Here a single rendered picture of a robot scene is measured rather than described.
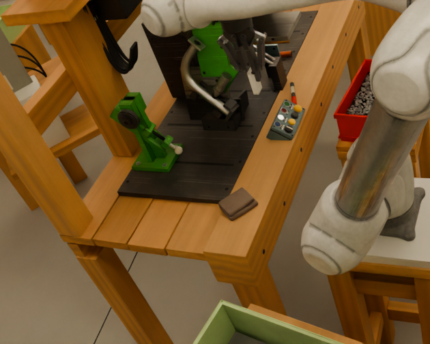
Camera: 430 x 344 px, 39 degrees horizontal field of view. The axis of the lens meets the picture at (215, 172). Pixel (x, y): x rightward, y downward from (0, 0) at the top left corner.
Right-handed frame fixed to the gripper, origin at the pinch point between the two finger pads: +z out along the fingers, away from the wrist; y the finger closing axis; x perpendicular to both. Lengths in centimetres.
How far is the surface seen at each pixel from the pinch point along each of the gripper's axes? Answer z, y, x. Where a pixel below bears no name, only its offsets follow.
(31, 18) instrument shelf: -21, -67, 4
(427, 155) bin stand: 81, 29, 59
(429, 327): 74, 41, -19
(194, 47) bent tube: 12, -38, 35
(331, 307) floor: 131, -7, 18
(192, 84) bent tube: 25, -42, 32
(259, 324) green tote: 39, 7, -47
